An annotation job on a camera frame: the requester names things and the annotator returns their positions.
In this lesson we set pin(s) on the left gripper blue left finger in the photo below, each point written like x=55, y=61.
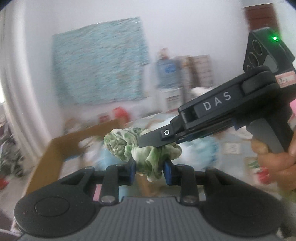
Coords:
x=115, y=176

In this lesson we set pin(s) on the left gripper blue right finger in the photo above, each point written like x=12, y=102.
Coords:
x=183, y=176

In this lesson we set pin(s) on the green white scrunched cloth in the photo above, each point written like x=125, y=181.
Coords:
x=123, y=144

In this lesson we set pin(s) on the pink knitted cloth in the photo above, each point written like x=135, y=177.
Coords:
x=97, y=193

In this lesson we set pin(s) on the person right hand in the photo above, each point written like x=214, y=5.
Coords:
x=281, y=167

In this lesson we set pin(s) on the white plastic shopping bag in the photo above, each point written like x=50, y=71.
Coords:
x=200, y=153

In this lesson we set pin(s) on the red drink carton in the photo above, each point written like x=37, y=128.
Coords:
x=103, y=117

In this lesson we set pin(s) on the red plastic bag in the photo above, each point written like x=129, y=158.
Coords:
x=120, y=112

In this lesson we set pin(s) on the brown cardboard box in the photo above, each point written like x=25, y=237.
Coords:
x=48, y=167

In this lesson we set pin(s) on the folded plaid floral mat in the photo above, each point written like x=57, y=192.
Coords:
x=196, y=71

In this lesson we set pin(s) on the white water dispenser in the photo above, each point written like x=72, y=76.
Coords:
x=170, y=99

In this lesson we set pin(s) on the brown wooden door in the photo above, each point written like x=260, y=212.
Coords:
x=260, y=16

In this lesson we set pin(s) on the blue water bottle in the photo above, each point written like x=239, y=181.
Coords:
x=167, y=73

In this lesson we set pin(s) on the white curtain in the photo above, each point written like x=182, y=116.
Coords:
x=26, y=58

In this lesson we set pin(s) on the teal floral wall cloth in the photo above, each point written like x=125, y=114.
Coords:
x=100, y=63

